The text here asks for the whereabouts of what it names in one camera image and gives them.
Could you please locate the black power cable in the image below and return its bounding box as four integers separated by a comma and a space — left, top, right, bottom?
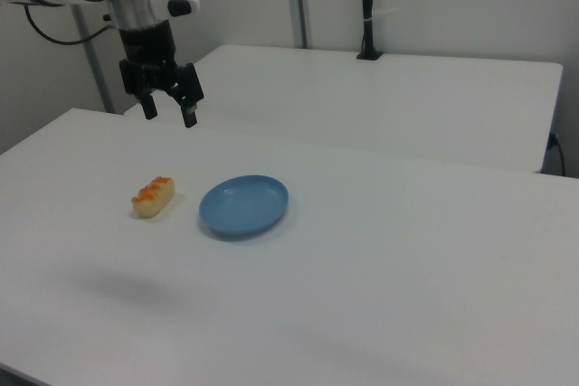
546, 131, 567, 177

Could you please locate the blue round plate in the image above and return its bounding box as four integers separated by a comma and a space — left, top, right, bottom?
198, 174, 290, 239

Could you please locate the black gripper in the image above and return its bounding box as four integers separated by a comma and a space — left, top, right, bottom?
119, 21, 205, 129

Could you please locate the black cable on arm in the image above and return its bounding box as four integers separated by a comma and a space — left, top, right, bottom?
24, 4, 121, 47

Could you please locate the bread with orange topping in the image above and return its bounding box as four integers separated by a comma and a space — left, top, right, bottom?
130, 174, 176, 220

